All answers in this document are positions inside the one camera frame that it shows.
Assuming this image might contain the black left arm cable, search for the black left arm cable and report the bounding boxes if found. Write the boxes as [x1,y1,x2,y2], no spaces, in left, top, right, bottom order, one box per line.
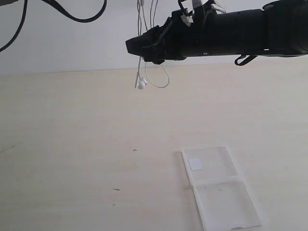
[0,0,108,52]

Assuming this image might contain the clear plastic hinged case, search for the clear plastic hinged case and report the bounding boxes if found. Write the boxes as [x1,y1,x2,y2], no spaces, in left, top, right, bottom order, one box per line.
[181,144,265,231]

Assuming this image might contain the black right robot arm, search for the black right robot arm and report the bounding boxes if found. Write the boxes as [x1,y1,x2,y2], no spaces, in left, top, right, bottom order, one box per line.
[126,0,308,66]

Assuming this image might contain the white wired earphones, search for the white wired earphones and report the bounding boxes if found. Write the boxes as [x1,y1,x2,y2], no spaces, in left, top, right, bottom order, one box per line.
[135,0,170,90]

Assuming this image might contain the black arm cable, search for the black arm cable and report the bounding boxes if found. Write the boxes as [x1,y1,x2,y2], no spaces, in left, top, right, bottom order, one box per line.
[234,54,258,66]
[0,0,108,52]

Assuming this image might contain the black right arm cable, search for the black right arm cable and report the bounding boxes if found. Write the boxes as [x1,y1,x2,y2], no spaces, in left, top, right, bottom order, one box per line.
[234,54,258,66]

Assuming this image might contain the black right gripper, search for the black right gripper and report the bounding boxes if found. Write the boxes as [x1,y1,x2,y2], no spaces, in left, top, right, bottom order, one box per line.
[126,9,266,64]

